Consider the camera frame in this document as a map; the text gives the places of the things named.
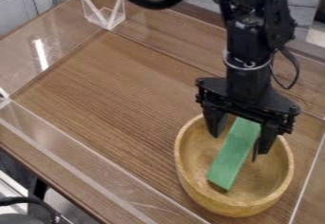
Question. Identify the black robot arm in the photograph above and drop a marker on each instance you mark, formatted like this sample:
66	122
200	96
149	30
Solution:
260	28

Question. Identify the black table leg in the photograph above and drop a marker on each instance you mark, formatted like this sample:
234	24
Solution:
38	188

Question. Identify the clear acrylic front wall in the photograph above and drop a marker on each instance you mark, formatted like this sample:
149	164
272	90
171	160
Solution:
109	192

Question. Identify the green rectangular block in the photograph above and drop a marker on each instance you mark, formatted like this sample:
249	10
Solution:
229	160

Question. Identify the brown wooden bowl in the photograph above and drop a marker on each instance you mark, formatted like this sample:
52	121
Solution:
262	180

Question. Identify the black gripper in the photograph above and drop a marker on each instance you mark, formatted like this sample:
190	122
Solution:
273	107

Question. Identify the clear acrylic corner bracket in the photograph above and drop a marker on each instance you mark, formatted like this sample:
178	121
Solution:
106	18

